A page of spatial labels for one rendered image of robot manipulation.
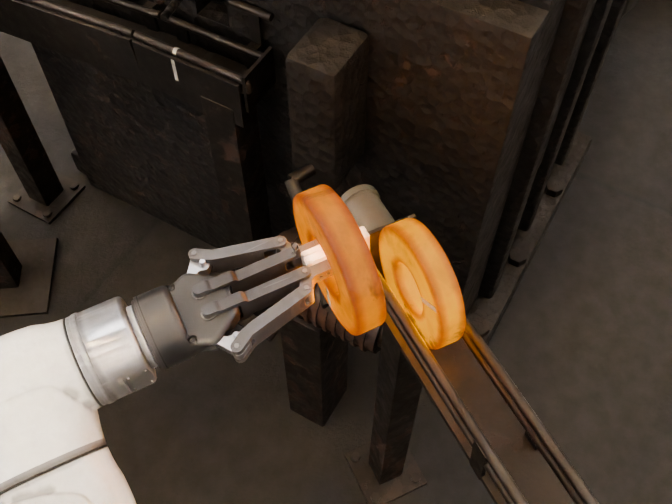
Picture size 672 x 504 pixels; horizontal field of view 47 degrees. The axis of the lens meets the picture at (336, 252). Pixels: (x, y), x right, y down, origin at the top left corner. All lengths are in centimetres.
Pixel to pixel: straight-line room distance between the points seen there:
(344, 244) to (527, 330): 106
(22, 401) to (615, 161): 164
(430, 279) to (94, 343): 35
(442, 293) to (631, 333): 99
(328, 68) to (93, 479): 57
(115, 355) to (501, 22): 58
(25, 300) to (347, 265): 122
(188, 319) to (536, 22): 54
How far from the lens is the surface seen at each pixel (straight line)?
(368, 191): 101
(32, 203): 199
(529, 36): 96
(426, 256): 84
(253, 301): 74
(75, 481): 72
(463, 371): 94
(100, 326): 72
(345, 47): 103
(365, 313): 73
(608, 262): 187
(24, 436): 72
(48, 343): 73
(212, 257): 77
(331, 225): 72
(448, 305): 85
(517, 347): 170
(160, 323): 72
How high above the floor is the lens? 148
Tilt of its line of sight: 56 degrees down
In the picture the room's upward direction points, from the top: straight up
